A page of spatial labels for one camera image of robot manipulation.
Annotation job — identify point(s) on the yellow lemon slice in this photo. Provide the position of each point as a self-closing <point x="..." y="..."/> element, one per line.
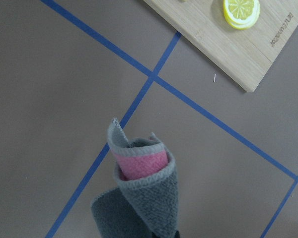
<point x="241" y="14"/>

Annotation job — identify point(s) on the bamboo cutting board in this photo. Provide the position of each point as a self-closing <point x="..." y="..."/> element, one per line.
<point x="244" y="55"/>

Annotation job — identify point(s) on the grey pink cloth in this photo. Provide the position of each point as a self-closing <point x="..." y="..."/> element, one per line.
<point x="145" y="202"/>

